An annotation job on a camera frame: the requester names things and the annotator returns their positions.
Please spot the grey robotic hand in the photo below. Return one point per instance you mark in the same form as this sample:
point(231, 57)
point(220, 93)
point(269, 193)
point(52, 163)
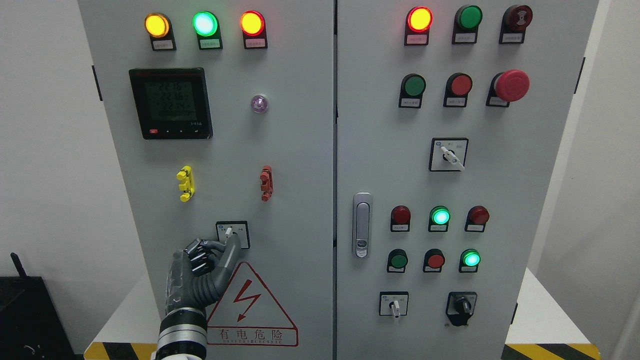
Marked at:
point(200, 274)

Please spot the white rotary selector switch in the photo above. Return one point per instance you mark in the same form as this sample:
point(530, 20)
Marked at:
point(393, 303)
point(448, 154)
point(227, 228)

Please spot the silver black robot forearm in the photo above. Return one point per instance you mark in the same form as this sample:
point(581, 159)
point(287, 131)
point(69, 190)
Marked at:
point(182, 335)

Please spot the yellow indicator light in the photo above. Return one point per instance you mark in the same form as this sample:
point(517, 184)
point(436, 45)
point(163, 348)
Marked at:
point(159, 29)

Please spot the red electric hazard warning sign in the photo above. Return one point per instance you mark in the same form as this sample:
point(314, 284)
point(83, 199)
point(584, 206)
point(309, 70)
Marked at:
point(248, 314)

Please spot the yellow terminal connector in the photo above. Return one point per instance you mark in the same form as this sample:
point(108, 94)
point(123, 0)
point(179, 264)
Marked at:
point(186, 183)

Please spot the red terminal connector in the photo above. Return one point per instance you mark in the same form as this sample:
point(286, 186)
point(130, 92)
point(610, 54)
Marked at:
point(267, 183)

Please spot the grey left cabinet door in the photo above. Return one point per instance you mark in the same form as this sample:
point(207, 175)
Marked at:
point(291, 235)

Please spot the grey cabinet door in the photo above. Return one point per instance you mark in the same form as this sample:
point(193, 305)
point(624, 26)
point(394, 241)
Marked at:
point(384, 150)
point(291, 235)

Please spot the black box with antenna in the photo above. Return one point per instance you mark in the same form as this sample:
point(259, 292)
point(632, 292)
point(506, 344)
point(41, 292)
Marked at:
point(30, 328)

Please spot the black digital power meter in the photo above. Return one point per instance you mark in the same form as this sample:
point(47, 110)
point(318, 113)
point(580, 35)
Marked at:
point(172, 103)

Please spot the dark red indicator light left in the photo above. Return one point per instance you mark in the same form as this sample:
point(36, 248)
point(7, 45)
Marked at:
point(400, 219)

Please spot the dark red indicator light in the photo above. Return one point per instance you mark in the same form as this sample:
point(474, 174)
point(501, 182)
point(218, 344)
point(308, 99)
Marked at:
point(400, 219)
point(477, 219)

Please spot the red push button lower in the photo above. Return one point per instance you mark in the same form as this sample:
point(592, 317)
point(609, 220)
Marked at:
point(433, 261)

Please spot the green lit indicator light middle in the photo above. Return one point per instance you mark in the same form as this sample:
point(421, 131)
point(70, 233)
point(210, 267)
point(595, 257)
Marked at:
point(439, 219)

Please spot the green lit indicator light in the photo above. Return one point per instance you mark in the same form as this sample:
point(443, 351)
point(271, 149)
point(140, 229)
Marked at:
point(439, 219)
point(208, 31)

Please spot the green lit indicator light top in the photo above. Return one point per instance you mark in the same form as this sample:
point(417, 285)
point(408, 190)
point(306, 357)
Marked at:
point(208, 31)

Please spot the red-orange indicator light left door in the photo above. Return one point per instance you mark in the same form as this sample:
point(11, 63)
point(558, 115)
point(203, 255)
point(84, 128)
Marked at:
point(253, 27)

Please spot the green lit push button lower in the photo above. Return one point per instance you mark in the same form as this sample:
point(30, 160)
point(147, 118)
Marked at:
point(469, 261)

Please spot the dark red indicator light right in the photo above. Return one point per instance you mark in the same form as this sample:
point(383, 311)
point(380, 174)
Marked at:
point(477, 219)

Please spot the green push button second row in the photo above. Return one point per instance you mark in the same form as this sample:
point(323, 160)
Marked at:
point(411, 92)

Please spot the grey right cabinet door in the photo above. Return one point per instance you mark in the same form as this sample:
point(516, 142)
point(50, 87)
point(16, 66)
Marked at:
point(384, 150)

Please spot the red push button second row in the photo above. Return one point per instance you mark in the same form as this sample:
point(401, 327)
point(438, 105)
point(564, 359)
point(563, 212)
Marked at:
point(457, 89)

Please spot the red lit indicator light right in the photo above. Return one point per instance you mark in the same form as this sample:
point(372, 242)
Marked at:
point(417, 26)

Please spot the red emergency stop mushroom button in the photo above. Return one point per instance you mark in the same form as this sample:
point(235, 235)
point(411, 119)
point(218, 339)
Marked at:
point(507, 87)

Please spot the white platform with hazard stripes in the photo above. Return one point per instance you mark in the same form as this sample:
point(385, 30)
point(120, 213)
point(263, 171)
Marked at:
point(541, 330)

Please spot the green push button top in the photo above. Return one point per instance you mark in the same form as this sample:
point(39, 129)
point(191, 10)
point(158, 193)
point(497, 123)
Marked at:
point(466, 24)

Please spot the dark red buzzer alarm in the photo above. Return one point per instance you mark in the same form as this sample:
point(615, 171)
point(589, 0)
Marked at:
point(515, 21)

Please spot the silver door handle lock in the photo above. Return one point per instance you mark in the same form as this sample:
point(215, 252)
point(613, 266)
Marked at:
point(361, 220)

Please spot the black rotary knob switch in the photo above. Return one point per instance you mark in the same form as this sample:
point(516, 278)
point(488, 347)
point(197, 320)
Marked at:
point(460, 306)

